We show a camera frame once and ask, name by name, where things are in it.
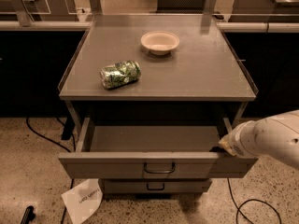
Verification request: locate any black object on floor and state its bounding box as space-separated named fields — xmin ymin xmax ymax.
xmin=21 ymin=205 xmax=36 ymax=224

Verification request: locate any white horizontal rail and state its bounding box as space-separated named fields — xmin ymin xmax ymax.
xmin=0 ymin=21 xmax=299 ymax=33

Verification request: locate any green crushed soda can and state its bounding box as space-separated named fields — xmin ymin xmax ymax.
xmin=100 ymin=60 xmax=141 ymax=90

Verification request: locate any grey bottom drawer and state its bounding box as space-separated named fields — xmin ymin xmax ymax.
xmin=99 ymin=179 xmax=212 ymax=194

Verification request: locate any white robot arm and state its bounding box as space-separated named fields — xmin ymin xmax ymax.
xmin=211 ymin=110 xmax=299 ymax=170

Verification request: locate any white paper bowl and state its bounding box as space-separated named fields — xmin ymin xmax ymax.
xmin=141 ymin=31 xmax=180 ymax=55

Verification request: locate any black cable left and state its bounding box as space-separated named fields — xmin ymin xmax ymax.
xmin=25 ymin=117 xmax=78 ymax=224

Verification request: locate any grey drawer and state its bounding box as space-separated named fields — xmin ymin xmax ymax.
xmin=99 ymin=179 xmax=212 ymax=194
xmin=59 ymin=118 xmax=256 ymax=179

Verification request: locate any black cable right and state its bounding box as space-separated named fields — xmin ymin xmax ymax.
xmin=226 ymin=177 xmax=283 ymax=224

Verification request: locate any grey background desk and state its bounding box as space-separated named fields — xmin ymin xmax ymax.
xmin=229 ymin=0 xmax=299 ymax=23
xmin=0 ymin=0 xmax=78 ymax=21

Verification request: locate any grey background desk left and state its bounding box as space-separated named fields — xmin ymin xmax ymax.
xmin=0 ymin=0 xmax=78 ymax=21

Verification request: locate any grey background desk right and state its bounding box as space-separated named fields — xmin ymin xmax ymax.
xmin=229 ymin=0 xmax=299 ymax=23

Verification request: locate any black cable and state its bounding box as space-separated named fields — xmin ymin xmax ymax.
xmin=226 ymin=177 xmax=283 ymax=224
xmin=25 ymin=117 xmax=78 ymax=224

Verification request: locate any grey top drawer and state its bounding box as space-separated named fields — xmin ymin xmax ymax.
xmin=59 ymin=118 xmax=256 ymax=179

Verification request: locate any white paper sign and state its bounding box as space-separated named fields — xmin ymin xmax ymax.
xmin=62 ymin=179 xmax=103 ymax=224

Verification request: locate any grey drawer cabinet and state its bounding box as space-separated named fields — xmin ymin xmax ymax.
xmin=57 ymin=13 xmax=259 ymax=200

